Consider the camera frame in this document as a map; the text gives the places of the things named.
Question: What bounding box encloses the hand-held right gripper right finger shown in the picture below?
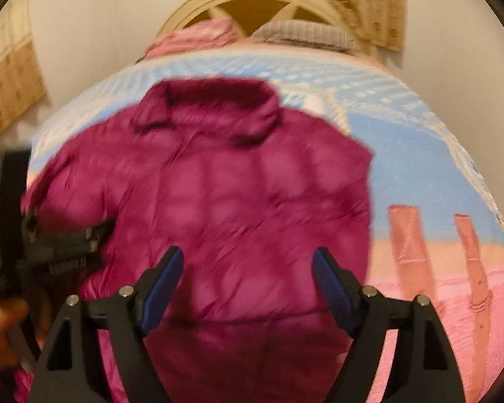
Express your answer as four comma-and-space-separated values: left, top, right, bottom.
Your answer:
311, 247, 467, 403

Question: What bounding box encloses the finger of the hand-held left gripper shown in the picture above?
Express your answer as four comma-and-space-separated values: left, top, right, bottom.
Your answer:
42, 254, 97, 278
25, 218, 116, 258

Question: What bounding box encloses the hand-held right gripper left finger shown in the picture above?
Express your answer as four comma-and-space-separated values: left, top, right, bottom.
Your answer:
29, 245, 184, 403

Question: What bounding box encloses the magenta puffer jacket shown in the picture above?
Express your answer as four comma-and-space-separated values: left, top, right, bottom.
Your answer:
14, 78, 374, 403

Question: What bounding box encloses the person's left hand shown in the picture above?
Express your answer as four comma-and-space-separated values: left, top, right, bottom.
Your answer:
0, 300, 30, 370

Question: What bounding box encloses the blue and pink printed blanket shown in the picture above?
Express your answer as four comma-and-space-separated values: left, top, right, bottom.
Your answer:
25, 48, 504, 403

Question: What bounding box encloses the pink folded quilt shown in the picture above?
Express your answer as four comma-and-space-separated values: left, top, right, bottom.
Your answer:
145, 17, 240, 61

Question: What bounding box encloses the striped pillow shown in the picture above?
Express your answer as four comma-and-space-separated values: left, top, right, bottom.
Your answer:
252, 19, 360, 53

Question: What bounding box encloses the cream wooden bed headboard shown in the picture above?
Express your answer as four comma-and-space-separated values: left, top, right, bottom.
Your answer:
157, 0, 353, 51

